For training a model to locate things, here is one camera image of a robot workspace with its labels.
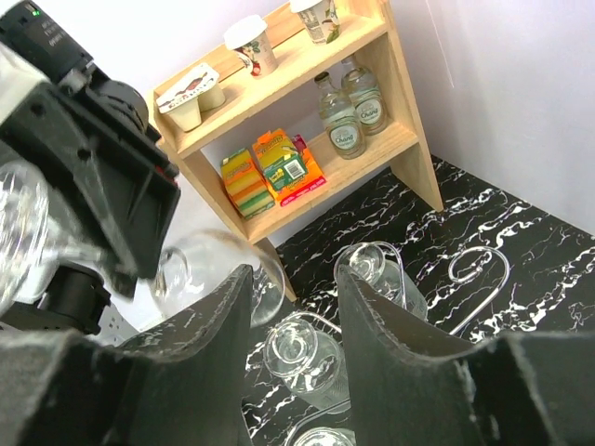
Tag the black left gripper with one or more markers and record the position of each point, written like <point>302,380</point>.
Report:
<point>91,138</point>

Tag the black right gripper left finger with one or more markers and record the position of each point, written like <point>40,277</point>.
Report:
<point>179,383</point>

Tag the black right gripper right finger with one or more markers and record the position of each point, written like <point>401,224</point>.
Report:
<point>414,384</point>

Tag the clear patterned short goblet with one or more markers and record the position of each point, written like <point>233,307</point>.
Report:
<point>310,362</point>

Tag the frosted short goblet front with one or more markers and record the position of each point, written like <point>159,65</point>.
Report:
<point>326,436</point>

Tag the clear smooth wine glass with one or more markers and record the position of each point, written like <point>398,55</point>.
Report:
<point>39,230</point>

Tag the ribbed glass goblet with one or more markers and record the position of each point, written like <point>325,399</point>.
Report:
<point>381,266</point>

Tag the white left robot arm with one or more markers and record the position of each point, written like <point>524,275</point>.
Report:
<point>78,297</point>

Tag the yellow green sponge pack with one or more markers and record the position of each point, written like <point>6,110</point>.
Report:
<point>245,186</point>

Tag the wooden shelf unit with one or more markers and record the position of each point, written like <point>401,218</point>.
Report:
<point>285,99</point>

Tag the orange juice carton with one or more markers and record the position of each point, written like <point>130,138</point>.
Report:
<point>278,160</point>

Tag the white lidded yogurt cup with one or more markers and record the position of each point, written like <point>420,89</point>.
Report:
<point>249,40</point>

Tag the red packaged item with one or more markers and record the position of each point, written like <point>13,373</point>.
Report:
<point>313,180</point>

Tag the glass bottle on shelf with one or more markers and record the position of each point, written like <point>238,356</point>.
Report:
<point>339,119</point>

